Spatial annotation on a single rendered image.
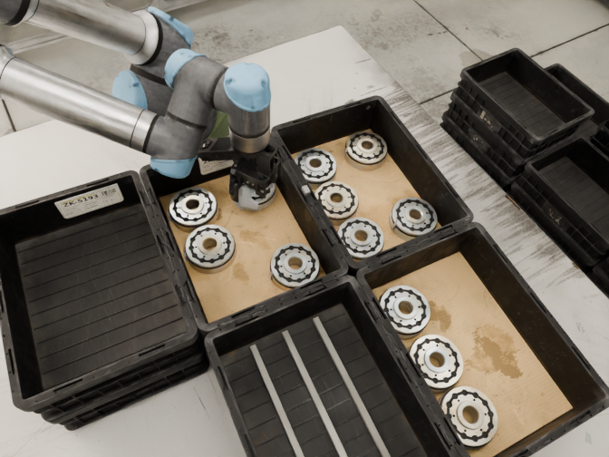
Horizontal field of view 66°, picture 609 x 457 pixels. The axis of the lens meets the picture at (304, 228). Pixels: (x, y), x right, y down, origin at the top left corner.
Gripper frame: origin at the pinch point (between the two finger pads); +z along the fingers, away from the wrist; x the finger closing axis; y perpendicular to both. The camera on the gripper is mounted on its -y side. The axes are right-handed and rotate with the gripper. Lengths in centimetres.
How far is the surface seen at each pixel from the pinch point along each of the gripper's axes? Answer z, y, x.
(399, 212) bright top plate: -0.8, 32.6, 12.6
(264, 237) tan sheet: 2.1, 8.3, -6.1
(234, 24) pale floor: 85, -101, 154
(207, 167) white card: -3.0, -10.2, 1.3
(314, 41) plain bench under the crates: 15, -18, 77
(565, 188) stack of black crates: 47, 83, 89
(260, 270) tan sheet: 2.1, 11.6, -13.6
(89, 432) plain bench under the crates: 15, -4, -55
